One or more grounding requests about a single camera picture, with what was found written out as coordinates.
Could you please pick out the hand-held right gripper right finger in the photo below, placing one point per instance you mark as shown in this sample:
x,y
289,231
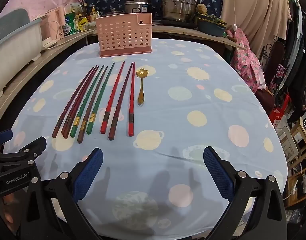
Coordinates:
x,y
218,175

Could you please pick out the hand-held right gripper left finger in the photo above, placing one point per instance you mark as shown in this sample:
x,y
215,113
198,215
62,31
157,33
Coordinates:
x,y
89,175

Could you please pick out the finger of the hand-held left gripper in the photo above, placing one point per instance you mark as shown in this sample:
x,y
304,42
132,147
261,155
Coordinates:
x,y
30,147
3,135

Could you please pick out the group of coloured chopsticks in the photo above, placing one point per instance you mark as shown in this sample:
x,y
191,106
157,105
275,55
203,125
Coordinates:
x,y
74,100

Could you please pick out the dark red chopstick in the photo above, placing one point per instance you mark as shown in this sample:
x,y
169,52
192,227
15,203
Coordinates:
x,y
83,100
79,100

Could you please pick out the green chopstick gold band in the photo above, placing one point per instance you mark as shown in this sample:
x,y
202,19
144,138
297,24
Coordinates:
x,y
100,100
88,100

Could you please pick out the brown chopstick gold band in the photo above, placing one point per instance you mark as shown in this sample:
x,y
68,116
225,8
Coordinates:
x,y
95,100

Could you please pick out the bright red chopstick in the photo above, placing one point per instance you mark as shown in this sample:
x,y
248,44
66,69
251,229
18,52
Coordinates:
x,y
132,100
113,97

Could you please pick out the dark maroon chopstick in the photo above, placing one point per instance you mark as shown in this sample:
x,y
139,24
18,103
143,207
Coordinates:
x,y
121,100

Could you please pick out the gold flower spoon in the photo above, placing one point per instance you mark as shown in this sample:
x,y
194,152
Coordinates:
x,y
141,95

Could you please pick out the pink perforated plastic basket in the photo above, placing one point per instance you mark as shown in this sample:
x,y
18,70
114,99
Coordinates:
x,y
123,35

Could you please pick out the person's left hand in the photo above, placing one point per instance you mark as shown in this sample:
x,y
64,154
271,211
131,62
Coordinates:
x,y
7,211

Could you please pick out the blue planet print tablecloth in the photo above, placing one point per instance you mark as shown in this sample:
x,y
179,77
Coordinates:
x,y
180,120

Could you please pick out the wood grain counter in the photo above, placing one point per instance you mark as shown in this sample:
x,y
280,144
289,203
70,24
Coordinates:
x,y
30,62

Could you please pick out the red box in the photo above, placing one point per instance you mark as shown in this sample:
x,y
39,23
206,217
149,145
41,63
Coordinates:
x,y
280,112

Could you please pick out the wooden rack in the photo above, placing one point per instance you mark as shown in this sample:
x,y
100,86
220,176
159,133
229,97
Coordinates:
x,y
299,140

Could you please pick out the white bin with grey-blue lid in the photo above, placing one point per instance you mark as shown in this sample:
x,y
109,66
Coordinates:
x,y
15,45

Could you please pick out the pink white small appliance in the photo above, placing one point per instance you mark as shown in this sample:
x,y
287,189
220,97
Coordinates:
x,y
49,32

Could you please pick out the pink floral garment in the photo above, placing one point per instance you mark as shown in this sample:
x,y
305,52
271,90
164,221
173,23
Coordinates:
x,y
247,62

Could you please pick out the dark wooden chair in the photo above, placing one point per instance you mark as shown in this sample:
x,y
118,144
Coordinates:
x,y
275,62

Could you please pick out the pink electric kettle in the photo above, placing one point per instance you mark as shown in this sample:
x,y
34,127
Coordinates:
x,y
59,20

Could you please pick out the green milk powder can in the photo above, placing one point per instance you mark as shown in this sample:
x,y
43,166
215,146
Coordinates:
x,y
70,23

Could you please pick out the yellow snack packet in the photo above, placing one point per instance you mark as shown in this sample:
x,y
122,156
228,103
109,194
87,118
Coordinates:
x,y
82,23

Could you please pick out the clear lidded container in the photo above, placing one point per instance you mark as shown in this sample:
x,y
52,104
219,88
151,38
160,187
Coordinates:
x,y
90,25

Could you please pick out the white carton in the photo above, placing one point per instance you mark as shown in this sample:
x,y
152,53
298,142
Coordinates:
x,y
72,8

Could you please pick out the wooden board shelf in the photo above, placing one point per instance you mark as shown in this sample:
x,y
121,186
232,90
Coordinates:
x,y
193,32

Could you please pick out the blue basin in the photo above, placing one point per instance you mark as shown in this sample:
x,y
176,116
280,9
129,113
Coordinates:
x,y
210,29

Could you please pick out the dark glass bottle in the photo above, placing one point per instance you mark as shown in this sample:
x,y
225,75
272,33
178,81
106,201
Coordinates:
x,y
85,11

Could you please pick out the yellow pump bottle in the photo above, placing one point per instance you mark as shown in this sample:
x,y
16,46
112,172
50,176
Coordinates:
x,y
93,13

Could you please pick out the green rimmed basin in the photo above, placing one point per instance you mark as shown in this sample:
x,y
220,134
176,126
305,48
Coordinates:
x,y
213,20

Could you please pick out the dark hanging clothes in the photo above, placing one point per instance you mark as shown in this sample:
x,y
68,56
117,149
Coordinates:
x,y
300,42

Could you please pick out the small steel pot with lid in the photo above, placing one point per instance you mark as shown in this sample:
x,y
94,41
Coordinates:
x,y
113,13

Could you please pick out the black induction cooker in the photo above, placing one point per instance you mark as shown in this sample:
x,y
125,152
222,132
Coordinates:
x,y
178,23

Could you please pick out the brown lumpy vegetable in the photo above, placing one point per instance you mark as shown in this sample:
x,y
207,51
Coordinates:
x,y
201,9

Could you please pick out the beige curtain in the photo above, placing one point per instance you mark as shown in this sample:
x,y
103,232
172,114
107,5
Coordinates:
x,y
255,10

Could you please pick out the stacked steel steamer pot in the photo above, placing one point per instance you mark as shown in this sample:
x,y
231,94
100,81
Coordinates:
x,y
179,5

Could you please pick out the silver rice cooker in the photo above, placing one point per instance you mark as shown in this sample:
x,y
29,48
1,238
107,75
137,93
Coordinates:
x,y
136,5

